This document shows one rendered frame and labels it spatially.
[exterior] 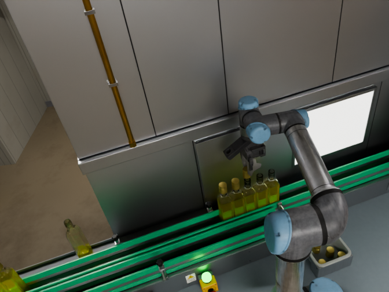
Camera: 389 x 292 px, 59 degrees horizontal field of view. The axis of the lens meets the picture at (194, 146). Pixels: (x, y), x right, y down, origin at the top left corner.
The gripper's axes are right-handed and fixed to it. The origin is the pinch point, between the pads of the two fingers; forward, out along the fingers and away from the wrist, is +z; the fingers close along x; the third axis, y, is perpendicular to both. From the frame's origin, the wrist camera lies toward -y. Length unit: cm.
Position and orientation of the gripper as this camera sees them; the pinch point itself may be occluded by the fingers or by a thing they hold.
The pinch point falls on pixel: (246, 171)
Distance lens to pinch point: 149.7
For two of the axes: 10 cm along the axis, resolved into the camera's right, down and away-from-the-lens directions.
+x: -3.2, -5.6, 7.6
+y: 9.4, -3.1, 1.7
